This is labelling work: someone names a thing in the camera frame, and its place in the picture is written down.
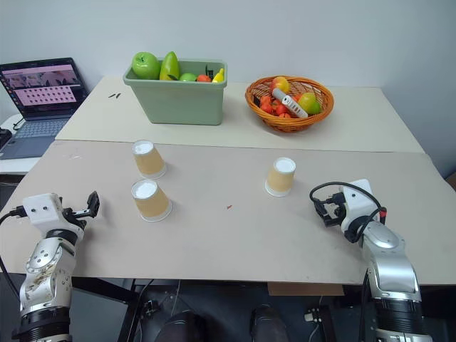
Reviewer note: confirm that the dark rounded shape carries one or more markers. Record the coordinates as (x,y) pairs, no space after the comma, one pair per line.
(181,327)
(268,324)

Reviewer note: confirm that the green plastic bin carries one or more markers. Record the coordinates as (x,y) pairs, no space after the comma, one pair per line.
(178,101)

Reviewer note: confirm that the yellow toy banana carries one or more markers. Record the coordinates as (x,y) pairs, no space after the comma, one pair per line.
(218,76)

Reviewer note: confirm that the yellow red toy peach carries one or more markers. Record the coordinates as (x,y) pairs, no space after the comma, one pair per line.
(281,84)

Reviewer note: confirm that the black device at edge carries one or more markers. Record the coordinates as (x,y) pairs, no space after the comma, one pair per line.
(5,139)

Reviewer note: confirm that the grey open laptop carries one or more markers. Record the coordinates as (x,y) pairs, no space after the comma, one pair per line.
(41,103)

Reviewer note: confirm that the green toy lime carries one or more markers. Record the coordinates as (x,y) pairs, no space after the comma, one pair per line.
(187,77)

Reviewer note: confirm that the orange red toy peppers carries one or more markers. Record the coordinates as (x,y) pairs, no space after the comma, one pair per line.
(267,104)

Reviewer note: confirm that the orange wicker basket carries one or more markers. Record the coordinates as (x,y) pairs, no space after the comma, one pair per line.
(288,123)

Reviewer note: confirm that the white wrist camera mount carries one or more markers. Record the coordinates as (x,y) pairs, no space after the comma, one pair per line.
(42,208)
(358,199)

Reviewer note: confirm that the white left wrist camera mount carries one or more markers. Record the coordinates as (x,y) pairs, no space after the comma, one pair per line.
(42,208)

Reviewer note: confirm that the black table frame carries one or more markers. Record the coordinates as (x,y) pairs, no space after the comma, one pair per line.
(117,306)

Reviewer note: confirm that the green yellow toy mango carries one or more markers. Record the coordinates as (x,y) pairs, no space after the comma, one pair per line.
(169,66)

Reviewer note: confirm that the green toy apple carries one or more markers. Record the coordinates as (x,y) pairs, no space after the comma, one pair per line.
(145,66)

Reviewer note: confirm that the white remote control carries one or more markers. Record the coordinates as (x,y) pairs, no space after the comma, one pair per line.
(290,103)

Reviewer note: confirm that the orange toy tangerine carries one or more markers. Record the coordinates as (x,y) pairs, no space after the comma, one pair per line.
(203,78)

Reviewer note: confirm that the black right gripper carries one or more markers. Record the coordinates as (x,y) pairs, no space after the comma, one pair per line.
(339,213)

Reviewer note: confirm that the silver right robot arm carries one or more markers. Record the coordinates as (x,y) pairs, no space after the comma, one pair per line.
(390,263)

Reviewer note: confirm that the brown paper cup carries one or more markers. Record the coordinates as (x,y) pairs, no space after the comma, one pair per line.
(151,203)
(279,180)
(149,162)

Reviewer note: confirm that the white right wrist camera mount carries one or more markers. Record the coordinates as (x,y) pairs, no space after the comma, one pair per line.
(358,199)

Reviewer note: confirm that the brown cardboard piece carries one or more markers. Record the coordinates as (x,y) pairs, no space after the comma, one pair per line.
(305,289)

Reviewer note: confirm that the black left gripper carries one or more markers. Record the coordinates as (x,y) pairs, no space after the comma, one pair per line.
(75,221)

